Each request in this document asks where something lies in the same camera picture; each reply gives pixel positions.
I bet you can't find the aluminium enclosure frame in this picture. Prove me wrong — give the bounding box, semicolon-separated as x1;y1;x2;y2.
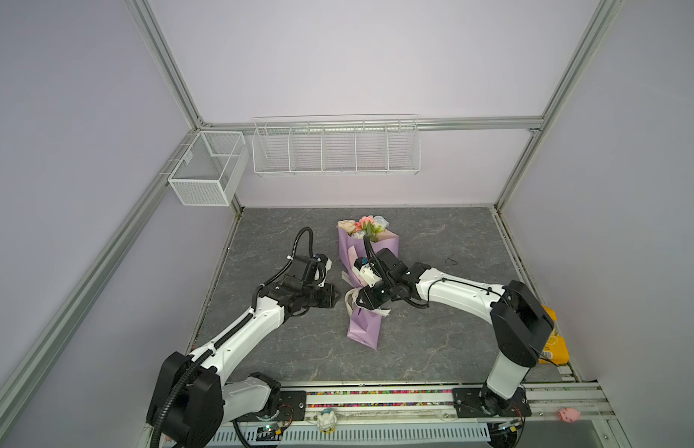
0;0;628;427

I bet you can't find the white fake rose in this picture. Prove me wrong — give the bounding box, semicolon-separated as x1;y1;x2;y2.
373;216;389;229

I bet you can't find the red pink fake rose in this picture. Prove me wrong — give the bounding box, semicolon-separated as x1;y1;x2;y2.
356;216;374;231

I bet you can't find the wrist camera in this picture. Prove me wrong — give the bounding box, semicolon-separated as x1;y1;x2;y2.
352;248;408;287
285;254;331;289

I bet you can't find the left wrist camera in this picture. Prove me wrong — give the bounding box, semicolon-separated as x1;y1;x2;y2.
285;254;331;289

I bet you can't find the white crumpled toy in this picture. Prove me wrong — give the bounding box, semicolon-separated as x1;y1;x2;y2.
315;409;338;434

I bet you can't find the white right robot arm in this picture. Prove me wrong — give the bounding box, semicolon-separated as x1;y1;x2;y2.
352;262;554;417

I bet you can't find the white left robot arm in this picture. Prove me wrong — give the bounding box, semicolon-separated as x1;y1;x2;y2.
147;281;339;447

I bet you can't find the pink purple wrapping paper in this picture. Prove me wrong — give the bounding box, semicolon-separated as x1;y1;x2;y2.
338;228;389;349

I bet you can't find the white wire shelf basket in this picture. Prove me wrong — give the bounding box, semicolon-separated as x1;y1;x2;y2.
252;114;422;175

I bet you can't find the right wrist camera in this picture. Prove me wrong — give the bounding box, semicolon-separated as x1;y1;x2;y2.
352;248;408;287

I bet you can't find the yellow snack bag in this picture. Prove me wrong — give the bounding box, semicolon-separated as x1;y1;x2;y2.
539;329;570;366

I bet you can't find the white mesh box basket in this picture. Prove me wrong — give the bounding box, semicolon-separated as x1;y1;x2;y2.
169;131;250;207

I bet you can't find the cream printed ribbon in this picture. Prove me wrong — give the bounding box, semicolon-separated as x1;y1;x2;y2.
341;272;365;317

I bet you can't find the cream fake rose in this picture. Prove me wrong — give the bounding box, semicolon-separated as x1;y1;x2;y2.
338;220;358;234

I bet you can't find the front rail base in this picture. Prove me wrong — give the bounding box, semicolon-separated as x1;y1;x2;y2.
207;383;631;447

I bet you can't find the pink pig toy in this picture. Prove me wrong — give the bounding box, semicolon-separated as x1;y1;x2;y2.
558;407;581;423

